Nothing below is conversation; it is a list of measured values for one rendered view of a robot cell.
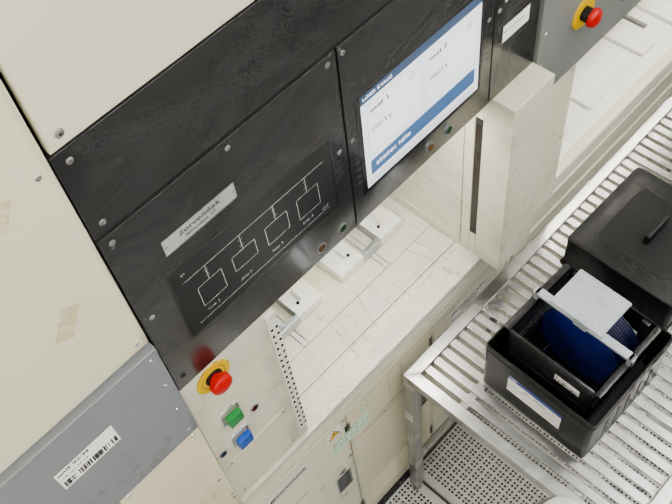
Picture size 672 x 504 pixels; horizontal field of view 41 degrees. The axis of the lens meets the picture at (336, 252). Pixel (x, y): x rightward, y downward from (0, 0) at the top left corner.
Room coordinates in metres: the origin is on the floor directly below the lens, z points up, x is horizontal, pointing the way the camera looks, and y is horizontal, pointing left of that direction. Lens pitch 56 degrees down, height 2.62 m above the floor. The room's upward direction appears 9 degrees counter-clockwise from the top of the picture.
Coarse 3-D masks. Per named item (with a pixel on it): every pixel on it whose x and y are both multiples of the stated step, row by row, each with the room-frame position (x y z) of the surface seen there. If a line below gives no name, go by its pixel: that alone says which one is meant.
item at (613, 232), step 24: (624, 192) 1.21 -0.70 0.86; (648, 192) 1.20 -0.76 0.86; (600, 216) 1.16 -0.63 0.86; (624, 216) 1.15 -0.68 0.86; (648, 216) 1.14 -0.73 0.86; (576, 240) 1.10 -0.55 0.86; (600, 240) 1.09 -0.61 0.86; (624, 240) 1.08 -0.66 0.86; (648, 240) 1.06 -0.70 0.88; (576, 264) 1.08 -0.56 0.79; (600, 264) 1.04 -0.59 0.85; (624, 264) 1.02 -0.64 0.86; (648, 264) 1.01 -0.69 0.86; (624, 288) 0.98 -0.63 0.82; (648, 288) 0.95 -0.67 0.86; (648, 312) 0.93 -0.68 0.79
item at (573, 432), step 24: (504, 336) 0.88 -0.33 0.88; (504, 360) 0.80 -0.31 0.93; (648, 360) 0.81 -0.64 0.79; (504, 384) 0.79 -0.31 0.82; (528, 384) 0.75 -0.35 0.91; (624, 384) 0.77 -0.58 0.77; (528, 408) 0.74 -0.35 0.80; (552, 408) 0.70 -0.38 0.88; (624, 408) 0.71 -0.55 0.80; (552, 432) 0.69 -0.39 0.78; (576, 432) 0.65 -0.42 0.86; (600, 432) 0.65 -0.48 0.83
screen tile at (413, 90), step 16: (416, 64) 0.96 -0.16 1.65; (400, 80) 0.94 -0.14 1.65; (416, 80) 0.96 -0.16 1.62; (384, 96) 0.92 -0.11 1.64; (400, 96) 0.94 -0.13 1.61; (416, 96) 0.96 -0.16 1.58; (368, 112) 0.89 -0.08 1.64; (384, 112) 0.91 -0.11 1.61; (400, 112) 0.94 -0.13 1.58; (416, 112) 0.96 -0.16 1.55; (368, 128) 0.89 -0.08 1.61; (384, 128) 0.91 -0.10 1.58; (400, 128) 0.94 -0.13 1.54
